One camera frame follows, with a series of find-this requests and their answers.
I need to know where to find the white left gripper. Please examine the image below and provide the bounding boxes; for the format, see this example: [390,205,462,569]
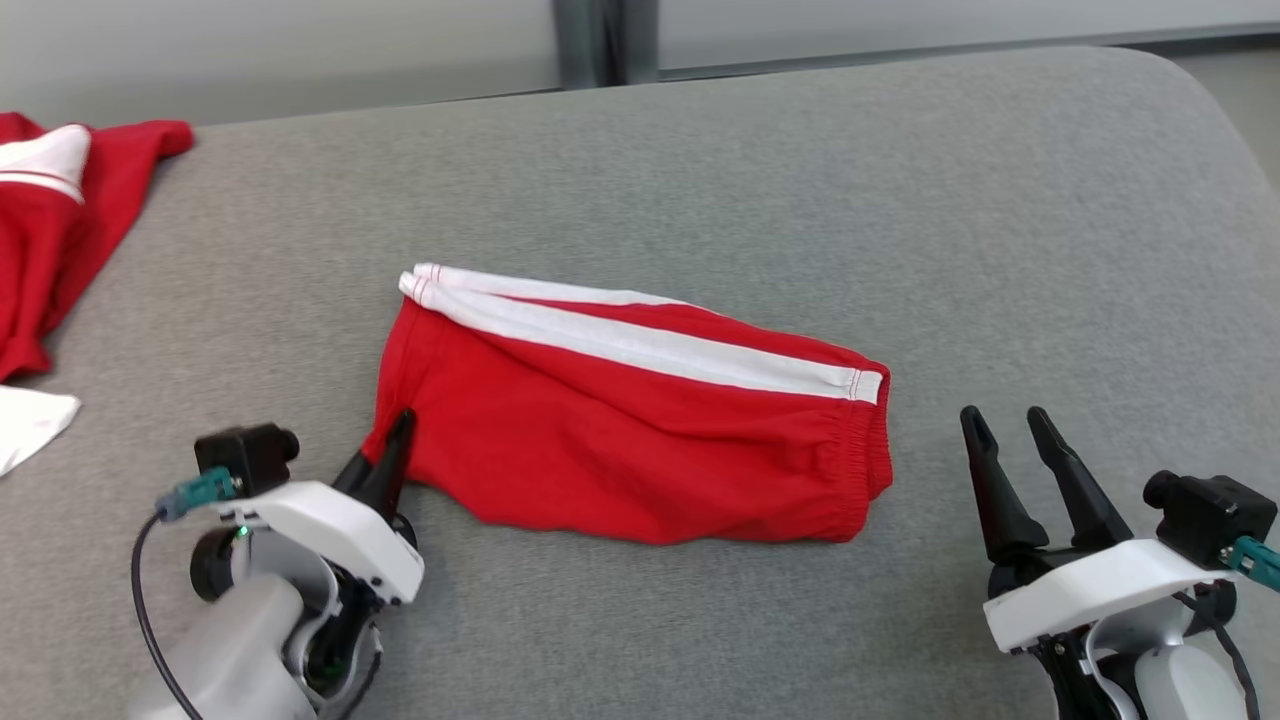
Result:
[215,408,427,701]

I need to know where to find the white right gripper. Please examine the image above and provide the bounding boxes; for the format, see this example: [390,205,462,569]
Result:
[960,405,1237,720]

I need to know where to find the red shorts with white stripes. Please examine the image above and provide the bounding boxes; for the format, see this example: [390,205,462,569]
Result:
[362,262,895,547]

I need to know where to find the red basketball jersey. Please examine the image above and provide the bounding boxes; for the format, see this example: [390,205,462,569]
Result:
[0,112,195,477]

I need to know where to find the teal left camera connector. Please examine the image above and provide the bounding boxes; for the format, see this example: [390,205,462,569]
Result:
[154,467,240,522]

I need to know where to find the teal camera connector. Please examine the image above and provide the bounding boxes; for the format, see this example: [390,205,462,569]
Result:
[154,467,240,522]
[1229,536,1280,592]

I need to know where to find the teal right camera connector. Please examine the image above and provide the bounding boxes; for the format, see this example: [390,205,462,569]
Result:
[1229,536,1280,592]

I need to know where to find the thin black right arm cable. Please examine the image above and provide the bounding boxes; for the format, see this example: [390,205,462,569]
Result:
[1175,590,1263,720]

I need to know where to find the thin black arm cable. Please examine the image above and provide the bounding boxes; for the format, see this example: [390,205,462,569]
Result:
[130,510,203,720]
[1175,590,1263,720]

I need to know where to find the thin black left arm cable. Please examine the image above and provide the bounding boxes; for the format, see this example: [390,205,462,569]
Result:
[130,510,203,720]

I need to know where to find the grey cylindrical post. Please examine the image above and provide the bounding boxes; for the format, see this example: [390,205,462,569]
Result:
[552,0,613,91]
[620,0,662,86]

